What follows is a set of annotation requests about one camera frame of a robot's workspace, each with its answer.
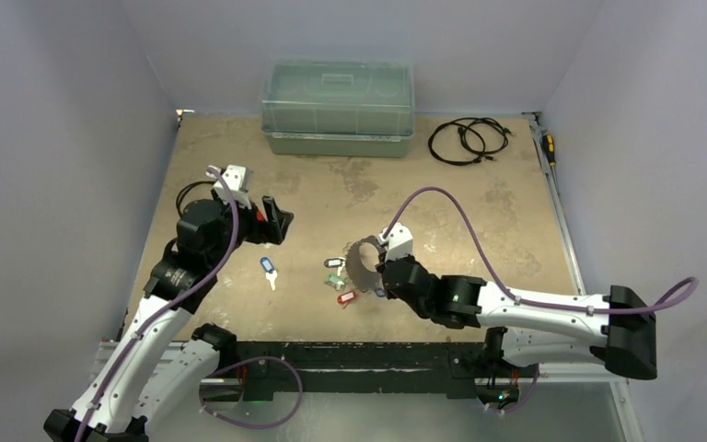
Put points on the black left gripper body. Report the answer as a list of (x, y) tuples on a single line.
[(248, 227)]

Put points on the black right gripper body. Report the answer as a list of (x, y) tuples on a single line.
[(387, 268)]

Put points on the large metal keyring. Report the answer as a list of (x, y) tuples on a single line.
[(361, 259)]

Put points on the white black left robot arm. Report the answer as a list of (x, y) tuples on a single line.
[(127, 395)]

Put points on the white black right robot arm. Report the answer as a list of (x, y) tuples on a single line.
[(614, 330)]

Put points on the key with red tag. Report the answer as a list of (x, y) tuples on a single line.
[(346, 298)]

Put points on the key with black tag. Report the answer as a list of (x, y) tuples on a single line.
[(335, 262)]

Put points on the key with green tag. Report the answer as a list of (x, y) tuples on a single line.
[(337, 282)]

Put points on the green plastic storage box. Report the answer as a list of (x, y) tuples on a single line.
[(338, 108)]

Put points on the yellow black screwdriver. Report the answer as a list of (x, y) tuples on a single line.
[(548, 149)]

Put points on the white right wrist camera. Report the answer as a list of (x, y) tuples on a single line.
[(396, 243)]

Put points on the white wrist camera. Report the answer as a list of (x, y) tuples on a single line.
[(231, 184), (396, 243)]

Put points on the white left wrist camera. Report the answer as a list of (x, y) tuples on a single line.
[(231, 184)]

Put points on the black metal base rail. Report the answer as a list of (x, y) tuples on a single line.
[(453, 370)]

